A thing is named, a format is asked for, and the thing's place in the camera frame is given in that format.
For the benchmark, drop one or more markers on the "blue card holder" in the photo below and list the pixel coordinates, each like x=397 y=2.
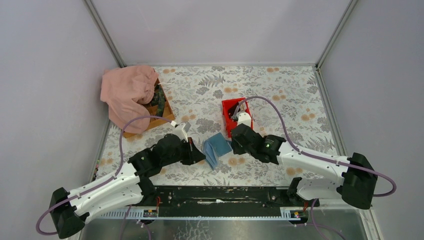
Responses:
x=215 y=147

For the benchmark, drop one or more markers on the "floral patterned table mat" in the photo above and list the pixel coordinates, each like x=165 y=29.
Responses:
x=278 y=97

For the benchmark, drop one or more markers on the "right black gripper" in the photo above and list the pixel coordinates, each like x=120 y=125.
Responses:
x=238 y=140

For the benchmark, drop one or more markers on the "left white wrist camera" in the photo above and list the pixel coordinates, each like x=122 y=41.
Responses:
x=181 y=129

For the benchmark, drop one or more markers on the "pink cloth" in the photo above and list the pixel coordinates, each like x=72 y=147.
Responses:
x=126 y=91

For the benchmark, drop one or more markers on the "dark green patterned item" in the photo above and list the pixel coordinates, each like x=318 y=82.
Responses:
x=158 y=100

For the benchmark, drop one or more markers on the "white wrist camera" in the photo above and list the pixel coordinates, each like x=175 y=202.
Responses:
x=181 y=129
x=242 y=117

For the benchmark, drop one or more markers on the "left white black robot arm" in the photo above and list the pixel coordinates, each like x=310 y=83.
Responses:
x=131 y=185

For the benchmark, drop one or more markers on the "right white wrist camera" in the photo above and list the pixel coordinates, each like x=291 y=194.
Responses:
x=242 y=117

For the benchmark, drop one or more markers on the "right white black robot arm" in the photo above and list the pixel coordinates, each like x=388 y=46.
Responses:
x=348 y=179

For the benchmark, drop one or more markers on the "white slotted cable duct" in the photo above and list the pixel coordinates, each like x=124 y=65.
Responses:
x=276 y=213

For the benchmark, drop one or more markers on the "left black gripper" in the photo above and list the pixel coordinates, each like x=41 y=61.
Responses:
x=191 y=151

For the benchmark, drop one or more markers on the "red plastic bin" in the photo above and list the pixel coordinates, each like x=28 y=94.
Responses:
x=228 y=121

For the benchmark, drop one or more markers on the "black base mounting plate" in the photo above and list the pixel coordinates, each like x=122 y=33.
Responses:
x=217 y=200

